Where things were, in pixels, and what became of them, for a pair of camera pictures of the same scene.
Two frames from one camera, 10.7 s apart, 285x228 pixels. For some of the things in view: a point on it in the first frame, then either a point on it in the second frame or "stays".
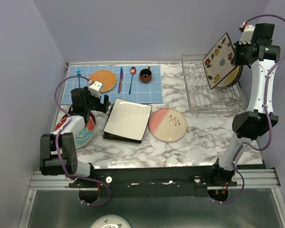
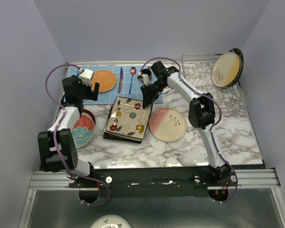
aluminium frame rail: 247,179 stays
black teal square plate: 114,137 stays
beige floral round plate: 167,124 stays
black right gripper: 238,61 to 148,96
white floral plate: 111,221 stays
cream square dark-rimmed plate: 220,62 to 128,117
